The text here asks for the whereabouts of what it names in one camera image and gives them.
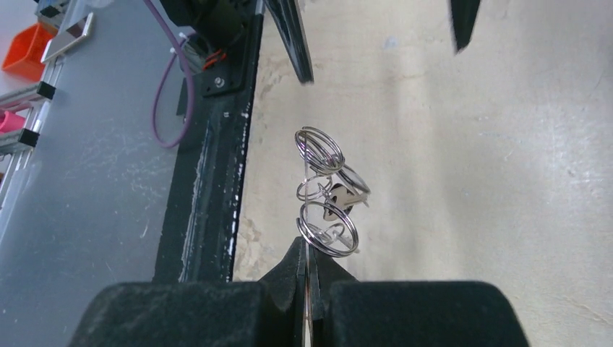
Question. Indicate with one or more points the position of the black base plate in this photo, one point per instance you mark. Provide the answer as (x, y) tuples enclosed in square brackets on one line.
[(219, 59)]

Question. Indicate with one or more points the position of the pink object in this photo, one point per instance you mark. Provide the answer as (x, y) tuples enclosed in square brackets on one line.
[(11, 122)]

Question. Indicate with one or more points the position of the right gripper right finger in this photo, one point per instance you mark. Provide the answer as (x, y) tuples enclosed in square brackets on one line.
[(347, 312)]

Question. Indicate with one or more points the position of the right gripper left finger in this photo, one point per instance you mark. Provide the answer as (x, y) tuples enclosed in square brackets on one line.
[(265, 312)]

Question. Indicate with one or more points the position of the aluminium frame rail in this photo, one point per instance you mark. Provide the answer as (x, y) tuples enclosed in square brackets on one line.
[(35, 99)]

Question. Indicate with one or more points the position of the orange plastic bin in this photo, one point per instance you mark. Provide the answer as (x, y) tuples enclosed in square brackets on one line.
[(23, 58)]

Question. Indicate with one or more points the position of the silver key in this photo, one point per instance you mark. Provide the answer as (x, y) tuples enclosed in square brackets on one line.
[(343, 197)]

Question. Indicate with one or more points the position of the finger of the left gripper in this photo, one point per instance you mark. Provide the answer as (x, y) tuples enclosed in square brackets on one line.
[(287, 17), (463, 17)]

